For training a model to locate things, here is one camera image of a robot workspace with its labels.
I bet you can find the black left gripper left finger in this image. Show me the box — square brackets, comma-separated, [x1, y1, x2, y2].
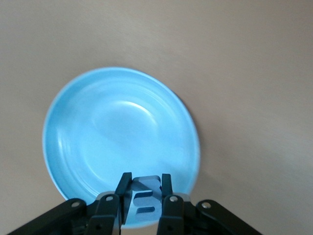
[6, 172, 133, 235]

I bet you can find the blue plate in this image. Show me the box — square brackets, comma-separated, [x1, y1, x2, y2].
[42, 66, 201, 230]

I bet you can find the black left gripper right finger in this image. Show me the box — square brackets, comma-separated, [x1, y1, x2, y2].
[156, 173, 264, 235]

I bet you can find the blue letter m block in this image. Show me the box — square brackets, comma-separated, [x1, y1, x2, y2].
[127, 175, 163, 221]

